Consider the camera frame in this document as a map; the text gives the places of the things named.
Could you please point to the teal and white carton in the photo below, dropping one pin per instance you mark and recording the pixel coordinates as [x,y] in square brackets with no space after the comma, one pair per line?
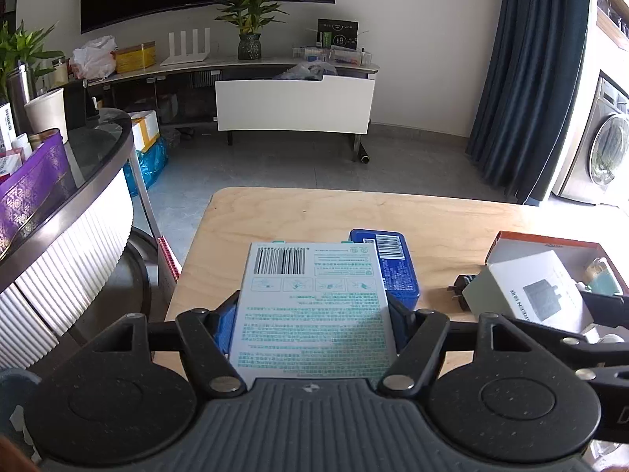
[314,314]

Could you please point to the dark blue curtain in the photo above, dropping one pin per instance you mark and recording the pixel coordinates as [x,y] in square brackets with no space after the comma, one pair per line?
[530,83]

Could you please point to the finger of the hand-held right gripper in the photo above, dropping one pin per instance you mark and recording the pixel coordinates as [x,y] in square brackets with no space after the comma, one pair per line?
[580,351]
[609,307]

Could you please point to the light blue bottle clear cap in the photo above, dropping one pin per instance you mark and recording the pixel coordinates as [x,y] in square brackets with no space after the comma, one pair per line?
[602,280]

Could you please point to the dark green box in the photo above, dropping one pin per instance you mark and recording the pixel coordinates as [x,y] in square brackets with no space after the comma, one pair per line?
[337,34]

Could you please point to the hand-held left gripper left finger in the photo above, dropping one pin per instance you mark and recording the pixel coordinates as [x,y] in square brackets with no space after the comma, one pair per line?
[225,327]

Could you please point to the green plant in dark vase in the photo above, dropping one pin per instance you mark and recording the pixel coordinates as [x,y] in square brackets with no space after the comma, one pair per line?
[249,46]

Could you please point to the small glass jar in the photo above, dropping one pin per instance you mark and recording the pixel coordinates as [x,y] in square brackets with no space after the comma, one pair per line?
[60,71]

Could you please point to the silver washing machine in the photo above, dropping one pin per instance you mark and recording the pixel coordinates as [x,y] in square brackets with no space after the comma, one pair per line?
[607,152]

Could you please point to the clear plastic organizer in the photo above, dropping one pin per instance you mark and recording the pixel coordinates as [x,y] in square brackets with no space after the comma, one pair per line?
[344,56]

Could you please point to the white paper cup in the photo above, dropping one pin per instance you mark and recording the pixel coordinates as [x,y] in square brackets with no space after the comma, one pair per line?
[46,113]

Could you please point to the white charger box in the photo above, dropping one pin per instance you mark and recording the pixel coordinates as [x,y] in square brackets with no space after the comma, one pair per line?
[521,280]

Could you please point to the wall shelf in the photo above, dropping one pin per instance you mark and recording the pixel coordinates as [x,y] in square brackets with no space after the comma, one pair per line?
[612,14]

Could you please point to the grey plastic bag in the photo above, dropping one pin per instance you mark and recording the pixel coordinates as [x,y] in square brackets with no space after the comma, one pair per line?
[304,71]

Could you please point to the white router with antennas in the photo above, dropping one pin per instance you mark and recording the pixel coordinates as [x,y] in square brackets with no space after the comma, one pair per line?
[184,57]

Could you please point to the black charger plug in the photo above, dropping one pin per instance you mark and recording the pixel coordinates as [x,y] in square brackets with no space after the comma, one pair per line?
[464,288]

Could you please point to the steel thermos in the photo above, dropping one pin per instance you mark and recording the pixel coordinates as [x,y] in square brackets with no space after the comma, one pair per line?
[19,93]

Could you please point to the black tube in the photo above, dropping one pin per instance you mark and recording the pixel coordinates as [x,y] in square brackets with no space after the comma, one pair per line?
[364,155]

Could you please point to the white carton yellow tape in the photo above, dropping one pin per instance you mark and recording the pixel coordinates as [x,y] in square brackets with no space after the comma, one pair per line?
[145,130]

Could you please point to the white medicine box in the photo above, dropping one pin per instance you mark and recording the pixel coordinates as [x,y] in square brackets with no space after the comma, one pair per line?
[6,125]

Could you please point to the white television cabinet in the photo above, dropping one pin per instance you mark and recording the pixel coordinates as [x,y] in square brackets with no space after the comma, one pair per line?
[295,105]

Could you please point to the purple patterned tin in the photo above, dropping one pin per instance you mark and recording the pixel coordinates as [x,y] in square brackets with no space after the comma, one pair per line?
[34,187]

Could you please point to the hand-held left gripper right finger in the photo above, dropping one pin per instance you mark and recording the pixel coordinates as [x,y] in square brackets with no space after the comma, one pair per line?
[402,327]

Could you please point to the blue plastic bag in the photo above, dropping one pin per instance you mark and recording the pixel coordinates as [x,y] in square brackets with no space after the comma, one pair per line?
[147,162]

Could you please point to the orange and white cardboard box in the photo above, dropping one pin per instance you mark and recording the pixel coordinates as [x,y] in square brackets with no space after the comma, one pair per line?
[521,247]

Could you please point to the white plastic bag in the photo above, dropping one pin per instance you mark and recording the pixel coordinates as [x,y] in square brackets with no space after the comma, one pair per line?
[93,59]

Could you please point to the blue tin case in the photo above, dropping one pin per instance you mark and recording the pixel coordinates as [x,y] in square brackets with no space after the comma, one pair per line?
[400,275]

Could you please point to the leafy green plant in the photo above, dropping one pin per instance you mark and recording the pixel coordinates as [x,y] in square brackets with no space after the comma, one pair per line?
[19,44]

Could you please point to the yellow tin box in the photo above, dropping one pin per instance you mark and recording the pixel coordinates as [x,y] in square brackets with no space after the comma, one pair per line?
[135,57]

